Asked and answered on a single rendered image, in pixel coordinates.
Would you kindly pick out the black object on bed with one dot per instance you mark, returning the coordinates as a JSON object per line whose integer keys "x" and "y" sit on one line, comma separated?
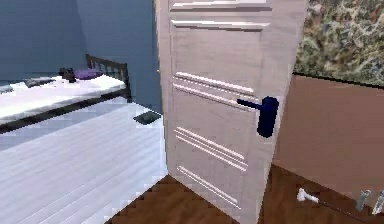
{"x": 68, "y": 74}

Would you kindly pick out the grey cloth on bed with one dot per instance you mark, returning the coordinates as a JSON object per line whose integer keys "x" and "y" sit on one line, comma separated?
{"x": 4, "y": 89}

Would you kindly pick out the pale wooden room door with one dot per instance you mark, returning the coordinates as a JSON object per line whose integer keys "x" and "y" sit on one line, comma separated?
{"x": 220, "y": 110}

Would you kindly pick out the dark flat floor object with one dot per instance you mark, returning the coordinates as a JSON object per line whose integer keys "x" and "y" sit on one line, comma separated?
{"x": 146, "y": 117}

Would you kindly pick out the purple pillow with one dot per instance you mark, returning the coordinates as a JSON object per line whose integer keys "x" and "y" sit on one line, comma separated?
{"x": 86, "y": 73}

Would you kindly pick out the white-headed stick on floor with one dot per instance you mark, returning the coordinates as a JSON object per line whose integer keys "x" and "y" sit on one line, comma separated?
{"x": 308, "y": 196}

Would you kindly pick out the dark grey pillow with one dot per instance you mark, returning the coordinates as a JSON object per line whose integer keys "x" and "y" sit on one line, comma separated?
{"x": 38, "y": 81}

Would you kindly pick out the grey metal leg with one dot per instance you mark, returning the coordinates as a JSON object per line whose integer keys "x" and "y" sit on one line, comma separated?
{"x": 379, "y": 203}
{"x": 362, "y": 199}

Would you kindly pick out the white bed with dark frame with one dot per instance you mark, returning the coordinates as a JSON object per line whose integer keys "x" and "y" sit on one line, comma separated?
{"x": 56, "y": 95}

